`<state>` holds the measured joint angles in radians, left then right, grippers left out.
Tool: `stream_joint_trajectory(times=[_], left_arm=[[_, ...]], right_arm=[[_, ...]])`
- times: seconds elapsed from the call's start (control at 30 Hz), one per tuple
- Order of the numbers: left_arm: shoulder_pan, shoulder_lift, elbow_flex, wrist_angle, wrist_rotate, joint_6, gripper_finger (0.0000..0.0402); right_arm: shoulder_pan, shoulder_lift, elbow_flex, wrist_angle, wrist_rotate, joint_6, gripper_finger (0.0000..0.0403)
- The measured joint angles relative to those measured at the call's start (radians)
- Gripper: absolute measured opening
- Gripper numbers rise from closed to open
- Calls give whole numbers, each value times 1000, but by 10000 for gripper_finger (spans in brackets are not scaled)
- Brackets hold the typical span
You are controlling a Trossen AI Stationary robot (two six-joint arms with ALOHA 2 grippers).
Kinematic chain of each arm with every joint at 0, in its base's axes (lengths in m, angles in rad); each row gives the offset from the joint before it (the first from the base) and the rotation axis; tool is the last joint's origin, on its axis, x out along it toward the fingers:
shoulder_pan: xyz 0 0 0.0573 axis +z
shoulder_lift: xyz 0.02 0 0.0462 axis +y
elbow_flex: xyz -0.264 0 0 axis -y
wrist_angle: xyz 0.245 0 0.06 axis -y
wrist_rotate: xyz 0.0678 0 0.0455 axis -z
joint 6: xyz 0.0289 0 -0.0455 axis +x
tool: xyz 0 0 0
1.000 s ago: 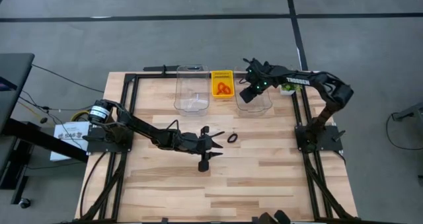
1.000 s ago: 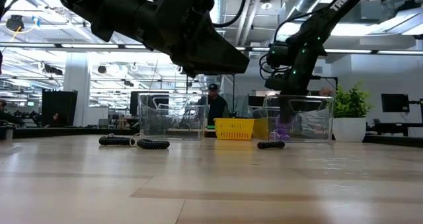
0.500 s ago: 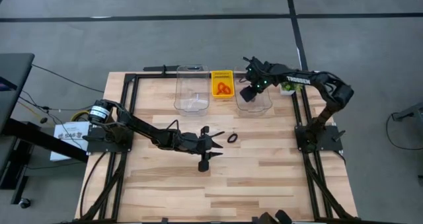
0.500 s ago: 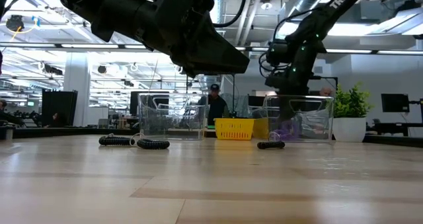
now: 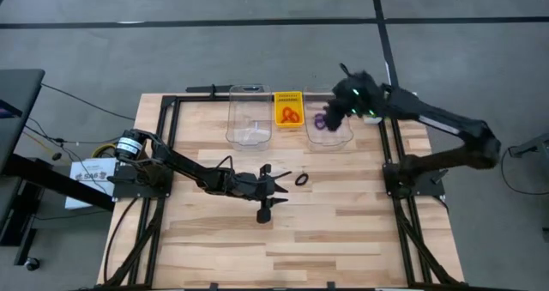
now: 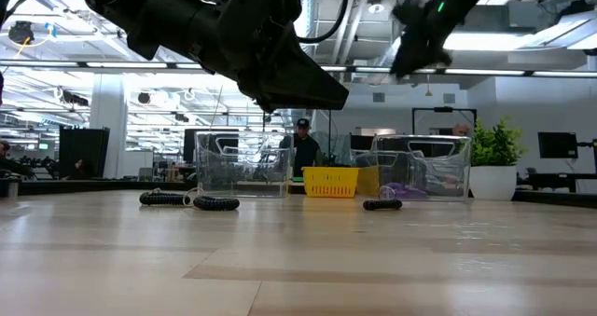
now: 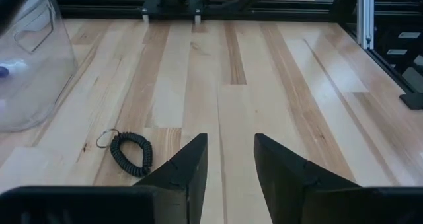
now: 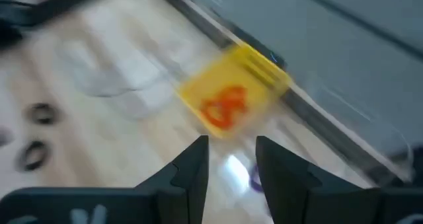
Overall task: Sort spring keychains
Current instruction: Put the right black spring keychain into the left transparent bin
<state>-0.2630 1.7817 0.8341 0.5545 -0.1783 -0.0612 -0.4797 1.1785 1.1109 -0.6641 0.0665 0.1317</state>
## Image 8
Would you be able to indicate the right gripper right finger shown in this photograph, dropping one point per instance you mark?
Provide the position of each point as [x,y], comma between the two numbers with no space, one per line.
[291,191]

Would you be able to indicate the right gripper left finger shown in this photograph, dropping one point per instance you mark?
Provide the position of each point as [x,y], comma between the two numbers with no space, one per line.
[178,191]

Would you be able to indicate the yellow plastic basket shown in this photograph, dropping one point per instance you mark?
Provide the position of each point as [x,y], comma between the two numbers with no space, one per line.
[211,82]

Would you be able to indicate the clear plastic bin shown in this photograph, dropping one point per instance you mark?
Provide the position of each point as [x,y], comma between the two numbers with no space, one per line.
[132,68]

